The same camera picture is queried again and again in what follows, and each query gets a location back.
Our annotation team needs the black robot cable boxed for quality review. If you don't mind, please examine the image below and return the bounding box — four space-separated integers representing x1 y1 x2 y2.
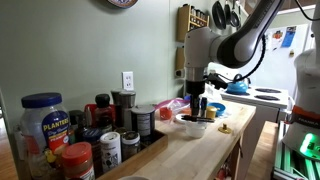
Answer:
232 33 268 83

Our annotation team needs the red container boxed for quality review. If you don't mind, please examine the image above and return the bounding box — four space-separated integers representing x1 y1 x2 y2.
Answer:
84 103 116 128

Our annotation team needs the orange plastic cup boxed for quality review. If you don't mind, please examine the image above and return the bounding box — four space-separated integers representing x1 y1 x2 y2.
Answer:
159 106 174 121

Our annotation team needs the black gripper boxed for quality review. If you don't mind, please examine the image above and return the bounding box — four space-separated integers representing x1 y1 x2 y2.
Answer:
185 79 206 117

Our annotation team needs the small gold knob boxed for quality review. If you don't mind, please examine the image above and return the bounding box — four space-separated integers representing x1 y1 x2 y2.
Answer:
217 123 233 135

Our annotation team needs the stainless steel shaker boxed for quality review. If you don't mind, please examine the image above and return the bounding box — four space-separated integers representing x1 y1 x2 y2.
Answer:
118 90 137 131

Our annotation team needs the white printed paper sheet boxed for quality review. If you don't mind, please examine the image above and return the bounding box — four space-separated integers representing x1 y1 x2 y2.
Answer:
271 29 285 51

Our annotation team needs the white spice shaker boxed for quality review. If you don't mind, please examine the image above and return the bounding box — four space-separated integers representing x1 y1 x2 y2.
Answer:
99 131 123 174

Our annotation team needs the wooden butcher block cart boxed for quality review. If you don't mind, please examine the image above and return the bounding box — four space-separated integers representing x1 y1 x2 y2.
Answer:
96 99 258 180

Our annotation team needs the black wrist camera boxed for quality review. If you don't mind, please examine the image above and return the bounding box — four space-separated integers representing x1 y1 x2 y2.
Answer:
206 73 230 91

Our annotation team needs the glass jar of herbs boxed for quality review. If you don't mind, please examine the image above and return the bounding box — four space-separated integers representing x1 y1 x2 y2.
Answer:
120 130 142 162

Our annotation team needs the gold metal cup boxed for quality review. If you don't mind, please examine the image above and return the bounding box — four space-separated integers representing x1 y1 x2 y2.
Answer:
205 105 218 120

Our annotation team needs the patterned decorative wall plate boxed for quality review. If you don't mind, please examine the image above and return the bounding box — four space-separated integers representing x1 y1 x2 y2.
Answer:
107 0 139 9

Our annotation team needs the dark sauce bottle black cap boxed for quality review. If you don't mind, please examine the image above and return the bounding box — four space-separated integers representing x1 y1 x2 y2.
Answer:
94 93 115 135

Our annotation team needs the dark glass jar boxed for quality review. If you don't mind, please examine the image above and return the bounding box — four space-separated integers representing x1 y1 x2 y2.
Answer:
68 109 88 143

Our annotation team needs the large crumpled white paper towel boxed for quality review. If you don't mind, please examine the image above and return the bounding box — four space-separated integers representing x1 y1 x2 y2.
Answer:
203 83 222 102

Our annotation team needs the blue-lidded dark jar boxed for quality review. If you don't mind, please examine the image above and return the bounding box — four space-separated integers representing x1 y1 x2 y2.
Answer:
82 128 103 178

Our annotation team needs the red-lidded plastic jar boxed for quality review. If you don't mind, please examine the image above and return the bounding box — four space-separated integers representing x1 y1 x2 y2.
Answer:
60 141 96 180

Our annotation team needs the Planters peanut jar blue lid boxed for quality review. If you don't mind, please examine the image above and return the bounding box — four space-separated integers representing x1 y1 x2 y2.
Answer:
19 92 71 180

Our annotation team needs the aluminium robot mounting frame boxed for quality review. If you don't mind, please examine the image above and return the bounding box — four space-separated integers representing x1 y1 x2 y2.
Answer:
271 121 320 180

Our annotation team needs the wooden tray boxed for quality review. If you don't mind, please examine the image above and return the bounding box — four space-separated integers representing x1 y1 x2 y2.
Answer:
95 129 170 180

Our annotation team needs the black stove burner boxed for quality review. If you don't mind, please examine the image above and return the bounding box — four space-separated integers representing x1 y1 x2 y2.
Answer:
254 87 283 95
253 94 281 102

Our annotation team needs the black-labelled tin can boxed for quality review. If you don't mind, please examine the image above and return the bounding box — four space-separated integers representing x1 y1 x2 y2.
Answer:
130 104 157 145

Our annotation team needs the white wall power outlet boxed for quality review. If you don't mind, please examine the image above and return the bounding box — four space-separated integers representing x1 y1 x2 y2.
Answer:
121 71 135 92

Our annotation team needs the white kitchen stove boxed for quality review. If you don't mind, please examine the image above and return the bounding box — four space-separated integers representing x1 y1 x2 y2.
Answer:
219 84 291 180

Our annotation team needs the light blue round lid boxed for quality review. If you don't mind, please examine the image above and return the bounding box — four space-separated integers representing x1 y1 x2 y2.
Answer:
207 101 227 118

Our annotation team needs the blue paper sheet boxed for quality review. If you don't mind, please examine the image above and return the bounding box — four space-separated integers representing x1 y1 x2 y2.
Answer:
281 25 297 49

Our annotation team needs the black sharpie marker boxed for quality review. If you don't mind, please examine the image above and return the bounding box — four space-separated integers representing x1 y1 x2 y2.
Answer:
181 115 216 124

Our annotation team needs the white refrigerator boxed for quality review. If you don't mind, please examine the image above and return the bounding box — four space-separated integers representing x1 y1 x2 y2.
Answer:
246 23 312 102

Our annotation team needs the wooden wall spice rack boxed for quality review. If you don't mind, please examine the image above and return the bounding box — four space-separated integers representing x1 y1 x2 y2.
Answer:
176 3 211 43
174 46 186 71

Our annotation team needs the black hanging frying pan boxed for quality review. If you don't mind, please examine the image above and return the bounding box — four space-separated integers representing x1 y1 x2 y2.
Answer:
229 0 242 29
223 0 233 25
211 0 228 31

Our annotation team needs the blue enamel kettle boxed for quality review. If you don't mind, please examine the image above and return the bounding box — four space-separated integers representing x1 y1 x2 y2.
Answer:
225 73 250 95

